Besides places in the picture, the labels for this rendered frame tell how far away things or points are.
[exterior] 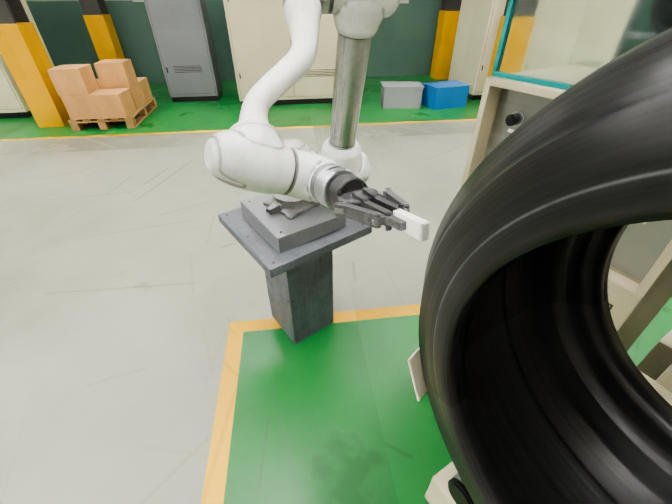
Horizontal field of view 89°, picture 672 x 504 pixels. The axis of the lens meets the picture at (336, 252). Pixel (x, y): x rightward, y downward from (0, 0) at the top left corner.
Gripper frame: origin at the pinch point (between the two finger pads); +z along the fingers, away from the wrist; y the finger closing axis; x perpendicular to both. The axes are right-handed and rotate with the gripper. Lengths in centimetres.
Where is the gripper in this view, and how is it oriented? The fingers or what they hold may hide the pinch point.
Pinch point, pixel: (410, 224)
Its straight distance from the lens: 55.5
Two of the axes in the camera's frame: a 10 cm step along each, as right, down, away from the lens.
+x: 0.7, 8.6, 5.0
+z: 5.1, 4.0, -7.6
